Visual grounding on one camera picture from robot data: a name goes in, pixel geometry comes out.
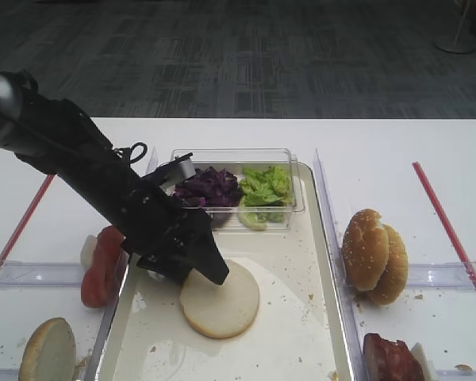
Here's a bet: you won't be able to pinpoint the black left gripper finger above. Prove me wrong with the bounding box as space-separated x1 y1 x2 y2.
185 229 229 285

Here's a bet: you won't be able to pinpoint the red rail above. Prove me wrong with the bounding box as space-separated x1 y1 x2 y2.
412 162 476 292
0 175 55 269

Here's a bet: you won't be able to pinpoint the white meat pusher block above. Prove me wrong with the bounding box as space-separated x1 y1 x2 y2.
410 342 439 381

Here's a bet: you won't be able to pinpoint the right long clear divider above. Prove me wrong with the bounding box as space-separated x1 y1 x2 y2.
313 149 369 380

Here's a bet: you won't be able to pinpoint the front sesame bun top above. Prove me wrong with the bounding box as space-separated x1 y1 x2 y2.
341 209 389 291

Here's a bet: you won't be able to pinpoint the rear tomato slice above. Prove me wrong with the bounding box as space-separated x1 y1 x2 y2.
98 225 125 263

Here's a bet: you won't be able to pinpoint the round stand base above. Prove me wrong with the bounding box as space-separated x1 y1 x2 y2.
433 0 476 56

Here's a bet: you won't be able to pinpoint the sesame bun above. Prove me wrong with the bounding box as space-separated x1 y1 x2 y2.
341 209 389 291
367 225 409 306

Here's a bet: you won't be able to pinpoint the purple cabbage shreds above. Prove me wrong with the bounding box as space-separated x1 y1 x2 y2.
169 166 244 230

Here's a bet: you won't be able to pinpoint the metal serving tray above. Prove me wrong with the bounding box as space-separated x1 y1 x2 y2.
86 164 355 380

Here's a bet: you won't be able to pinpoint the bun slice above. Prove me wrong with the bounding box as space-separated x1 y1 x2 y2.
17 317 76 381
179 260 260 339

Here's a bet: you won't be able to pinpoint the sliced meat patties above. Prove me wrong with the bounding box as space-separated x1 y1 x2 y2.
363 333 424 381

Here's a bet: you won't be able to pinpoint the clear plastic container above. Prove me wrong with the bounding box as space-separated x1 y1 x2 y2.
163 148 305 231

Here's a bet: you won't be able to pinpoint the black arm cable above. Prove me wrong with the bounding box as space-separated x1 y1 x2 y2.
113 141 148 166

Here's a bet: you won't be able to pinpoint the right lower clear pusher track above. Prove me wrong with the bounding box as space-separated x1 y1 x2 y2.
436 369 476 381

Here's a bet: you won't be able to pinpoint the white tomato pusher block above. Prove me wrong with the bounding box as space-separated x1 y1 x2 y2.
80 235 98 271

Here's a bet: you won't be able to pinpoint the left red rail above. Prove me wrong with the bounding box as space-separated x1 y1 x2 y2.
0 175 55 269

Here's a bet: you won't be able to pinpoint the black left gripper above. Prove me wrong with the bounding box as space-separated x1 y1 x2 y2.
13 89 211 280

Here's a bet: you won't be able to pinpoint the tomato slice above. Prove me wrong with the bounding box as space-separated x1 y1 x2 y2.
98 225 125 263
80 244 118 308

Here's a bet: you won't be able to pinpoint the green lettuce leaves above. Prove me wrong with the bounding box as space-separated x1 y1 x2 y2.
237 166 294 230

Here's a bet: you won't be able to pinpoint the right upper clear pusher track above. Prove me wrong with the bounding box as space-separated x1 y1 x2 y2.
406 262 476 291

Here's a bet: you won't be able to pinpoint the left upper clear pusher track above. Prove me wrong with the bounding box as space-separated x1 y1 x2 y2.
0 260 84 288

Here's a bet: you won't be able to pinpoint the rear sesame bun top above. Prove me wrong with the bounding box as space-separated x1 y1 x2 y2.
367 225 409 306

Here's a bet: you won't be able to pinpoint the front tomato slice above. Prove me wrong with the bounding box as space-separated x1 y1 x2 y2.
80 244 118 308

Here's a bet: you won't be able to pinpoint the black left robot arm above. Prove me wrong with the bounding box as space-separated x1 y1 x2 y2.
0 71 229 285

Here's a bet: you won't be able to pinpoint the clear pusher track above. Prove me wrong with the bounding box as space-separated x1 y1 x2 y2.
406 262 476 291
0 260 84 288
436 369 476 381

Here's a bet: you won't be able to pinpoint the right red rail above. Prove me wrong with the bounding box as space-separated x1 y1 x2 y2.
412 162 476 292

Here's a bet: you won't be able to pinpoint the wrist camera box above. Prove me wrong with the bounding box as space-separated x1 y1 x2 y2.
143 152 195 187

